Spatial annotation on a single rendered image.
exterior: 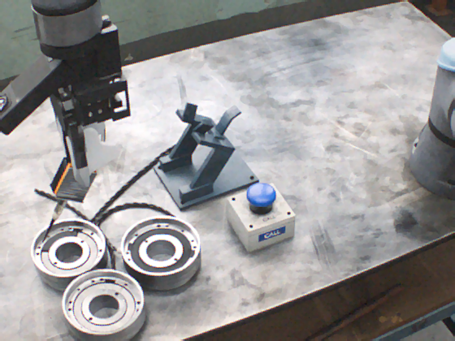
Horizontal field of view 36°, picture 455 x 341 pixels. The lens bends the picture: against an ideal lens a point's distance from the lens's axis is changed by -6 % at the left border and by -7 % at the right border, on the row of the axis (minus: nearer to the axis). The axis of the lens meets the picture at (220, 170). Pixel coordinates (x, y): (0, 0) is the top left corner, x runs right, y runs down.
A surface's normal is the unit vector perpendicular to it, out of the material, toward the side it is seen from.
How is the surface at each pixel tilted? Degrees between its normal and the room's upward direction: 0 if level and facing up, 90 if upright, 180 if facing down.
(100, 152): 86
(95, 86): 0
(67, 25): 90
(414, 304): 0
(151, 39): 90
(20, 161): 0
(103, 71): 90
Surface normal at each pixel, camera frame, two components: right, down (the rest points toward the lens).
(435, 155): -0.79, 0.15
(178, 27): 0.40, 0.61
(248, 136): -0.02, -0.73
